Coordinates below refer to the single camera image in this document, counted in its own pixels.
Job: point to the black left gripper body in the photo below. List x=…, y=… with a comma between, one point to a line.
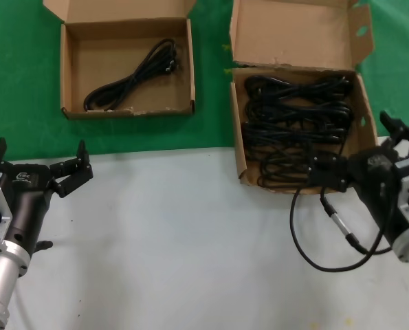
x=27, y=196

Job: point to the small open cardboard box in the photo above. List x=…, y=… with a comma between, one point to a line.
x=104, y=51

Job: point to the green cloth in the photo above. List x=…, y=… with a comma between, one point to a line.
x=18, y=68

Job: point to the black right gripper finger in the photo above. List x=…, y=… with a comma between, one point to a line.
x=405, y=137
x=328, y=172

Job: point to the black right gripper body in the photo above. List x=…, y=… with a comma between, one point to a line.
x=376, y=178

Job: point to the large torn cardboard box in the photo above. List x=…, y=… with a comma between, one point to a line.
x=293, y=31

